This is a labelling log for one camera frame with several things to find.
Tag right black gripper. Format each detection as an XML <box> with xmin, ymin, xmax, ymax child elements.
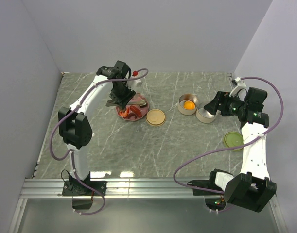
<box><xmin>203</xmin><ymin>91</ymin><xmax>247</xmax><ymax>117</ymax></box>

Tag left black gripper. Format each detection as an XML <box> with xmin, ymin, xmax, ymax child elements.
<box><xmin>110</xmin><ymin>81</ymin><xmax>137</xmax><ymax>110</ymax></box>

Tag beige steel container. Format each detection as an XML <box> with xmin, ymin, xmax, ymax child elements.
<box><xmin>196</xmin><ymin>102</ymin><xmax>217</xmax><ymax>124</ymax></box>
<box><xmin>177</xmin><ymin>94</ymin><xmax>199</xmax><ymax>116</ymax></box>

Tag metal tongs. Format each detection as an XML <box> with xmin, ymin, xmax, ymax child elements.
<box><xmin>105</xmin><ymin>100</ymin><xmax>141</xmax><ymax>107</ymax></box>

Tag red sausage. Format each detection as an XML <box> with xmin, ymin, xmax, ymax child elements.
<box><xmin>130</xmin><ymin>105</ymin><xmax>142</xmax><ymax>117</ymax></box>

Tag dark red octopus piece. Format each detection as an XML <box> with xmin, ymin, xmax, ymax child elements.
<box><xmin>126</xmin><ymin>113</ymin><xmax>138</xmax><ymax>119</ymax></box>

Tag orange egg yolk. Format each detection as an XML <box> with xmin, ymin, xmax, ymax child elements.
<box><xmin>183</xmin><ymin>100</ymin><xmax>195</xmax><ymax>110</ymax></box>

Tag red shrimp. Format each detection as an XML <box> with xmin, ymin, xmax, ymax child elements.
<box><xmin>119</xmin><ymin>108</ymin><xmax>129</xmax><ymax>118</ymax></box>

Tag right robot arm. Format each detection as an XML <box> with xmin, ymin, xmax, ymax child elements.
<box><xmin>204</xmin><ymin>87</ymin><xmax>277</xmax><ymax>212</ymax></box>

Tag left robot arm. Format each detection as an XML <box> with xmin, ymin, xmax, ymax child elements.
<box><xmin>58</xmin><ymin>61</ymin><xmax>136</xmax><ymax>195</ymax></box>

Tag pink polka dot plate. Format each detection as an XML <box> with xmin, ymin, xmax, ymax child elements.
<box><xmin>116</xmin><ymin>93</ymin><xmax>149</xmax><ymax>121</ymax></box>

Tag green round lid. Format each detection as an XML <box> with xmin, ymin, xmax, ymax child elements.
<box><xmin>223</xmin><ymin>132</ymin><xmax>244</xmax><ymax>148</ymax></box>

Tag beige round lid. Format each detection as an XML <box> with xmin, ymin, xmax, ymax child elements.
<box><xmin>146</xmin><ymin>109</ymin><xmax>166</xmax><ymax>126</ymax></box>

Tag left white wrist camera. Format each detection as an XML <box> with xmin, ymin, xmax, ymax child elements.
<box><xmin>127</xmin><ymin>78</ymin><xmax>142</xmax><ymax>91</ymax></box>

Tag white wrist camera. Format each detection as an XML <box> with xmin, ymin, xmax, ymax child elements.
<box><xmin>230</xmin><ymin>77</ymin><xmax>247</xmax><ymax>97</ymax></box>
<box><xmin>127</xmin><ymin>78</ymin><xmax>142</xmax><ymax>91</ymax></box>

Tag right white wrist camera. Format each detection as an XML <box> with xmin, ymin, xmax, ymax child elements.
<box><xmin>230</xmin><ymin>77</ymin><xmax>247</xmax><ymax>97</ymax></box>

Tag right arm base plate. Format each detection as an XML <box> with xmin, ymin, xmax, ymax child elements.
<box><xmin>188</xmin><ymin>180</ymin><xmax>222</xmax><ymax>196</ymax></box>

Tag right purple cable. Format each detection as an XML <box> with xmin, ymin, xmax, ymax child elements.
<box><xmin>173</xmin><ymin>77</ymin><xmax>284</xmax><ymax>213</ymax></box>

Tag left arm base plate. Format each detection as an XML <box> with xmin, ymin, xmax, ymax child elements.
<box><xmin>62</xmin><ymin>181</ymin><xmax>107</xmax><ymax>196</ymax></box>

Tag aluminium rail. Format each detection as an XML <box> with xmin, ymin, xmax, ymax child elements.
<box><xmin>19</xmin><ymin>178</ymin><xmax>273</xmax><ymax>199</ymax></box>

